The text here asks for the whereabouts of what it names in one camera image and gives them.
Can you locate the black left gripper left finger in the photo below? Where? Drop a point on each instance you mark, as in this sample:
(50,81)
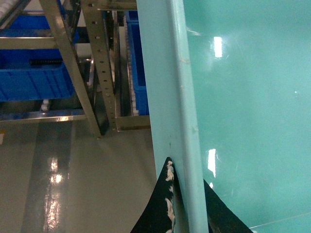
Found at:
(158,215)

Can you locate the light teal plastic bin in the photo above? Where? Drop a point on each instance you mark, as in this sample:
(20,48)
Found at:
(229,90)

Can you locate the blue bin on low shelf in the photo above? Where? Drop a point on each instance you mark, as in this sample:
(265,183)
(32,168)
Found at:
(33,74)

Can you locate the stainless steel shelf frame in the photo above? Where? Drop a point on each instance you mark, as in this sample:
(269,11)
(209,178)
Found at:
(87,35)

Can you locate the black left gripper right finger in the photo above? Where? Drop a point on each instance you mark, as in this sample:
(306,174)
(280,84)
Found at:
(220,218)

